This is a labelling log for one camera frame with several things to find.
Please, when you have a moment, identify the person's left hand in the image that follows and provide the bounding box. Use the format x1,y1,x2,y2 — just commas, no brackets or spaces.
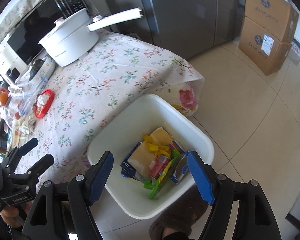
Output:
0,206,21,228

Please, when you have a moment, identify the clear plastic water bottle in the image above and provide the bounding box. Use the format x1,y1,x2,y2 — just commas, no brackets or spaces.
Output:
18,86,44,116

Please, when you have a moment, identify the grey refrigerator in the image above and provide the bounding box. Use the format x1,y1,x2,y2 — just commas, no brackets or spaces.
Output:
106,0,245,59

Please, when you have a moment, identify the dark green squash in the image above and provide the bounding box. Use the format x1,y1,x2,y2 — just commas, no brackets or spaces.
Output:
29,59,44,81

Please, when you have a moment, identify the green snack bag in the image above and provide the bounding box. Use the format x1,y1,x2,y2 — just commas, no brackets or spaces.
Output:
143,149,183,199

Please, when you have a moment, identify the floral tablecloth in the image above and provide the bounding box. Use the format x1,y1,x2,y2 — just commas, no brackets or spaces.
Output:
16,29,204,183

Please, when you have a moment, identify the white ceramic bowl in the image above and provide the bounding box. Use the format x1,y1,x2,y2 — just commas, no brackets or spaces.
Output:
29,56,56,85

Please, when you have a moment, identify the blue white milk carton box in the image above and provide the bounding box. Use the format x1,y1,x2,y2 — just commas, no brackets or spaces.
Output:
120,140,187,184

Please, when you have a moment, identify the cardboard box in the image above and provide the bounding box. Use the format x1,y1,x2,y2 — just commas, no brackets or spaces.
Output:
245,0,299,42
238,17,292,76

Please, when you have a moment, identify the yellow wrapper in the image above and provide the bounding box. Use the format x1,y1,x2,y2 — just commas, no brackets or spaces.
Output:
143,135,171,158

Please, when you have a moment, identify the white crumpled tissue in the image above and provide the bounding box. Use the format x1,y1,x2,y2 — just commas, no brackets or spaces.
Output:
36,94,50,108

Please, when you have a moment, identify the yellow bread package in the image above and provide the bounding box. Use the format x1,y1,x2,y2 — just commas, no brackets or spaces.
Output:
12,120,22,148

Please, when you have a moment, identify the small tangerine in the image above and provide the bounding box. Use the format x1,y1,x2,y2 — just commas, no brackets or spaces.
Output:
14,113,20,120

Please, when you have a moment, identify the white plastic trash bin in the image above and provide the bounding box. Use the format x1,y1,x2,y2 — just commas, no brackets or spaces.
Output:
88,94,214,219

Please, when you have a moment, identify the large orange fruit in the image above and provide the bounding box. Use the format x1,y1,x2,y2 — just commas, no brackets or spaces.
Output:
0,91,9,106

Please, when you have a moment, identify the upper cardboard box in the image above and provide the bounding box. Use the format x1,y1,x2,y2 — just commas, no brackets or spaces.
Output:
245,0,299,42

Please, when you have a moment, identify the lower cardboard box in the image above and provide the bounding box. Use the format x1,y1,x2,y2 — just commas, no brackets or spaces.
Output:
238,17,292,76

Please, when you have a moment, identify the red instant noodle lid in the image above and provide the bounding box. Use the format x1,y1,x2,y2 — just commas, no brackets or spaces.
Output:
35,89,55,119

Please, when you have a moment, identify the black microwave oven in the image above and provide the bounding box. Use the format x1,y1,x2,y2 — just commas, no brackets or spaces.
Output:
0,0,78,64

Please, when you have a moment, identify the white electric cooking pot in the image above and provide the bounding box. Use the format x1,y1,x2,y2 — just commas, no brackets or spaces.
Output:
39,8,143,67

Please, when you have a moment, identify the brown fuzzy slipper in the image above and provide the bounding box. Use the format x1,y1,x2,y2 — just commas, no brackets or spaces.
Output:
149,186,209,240

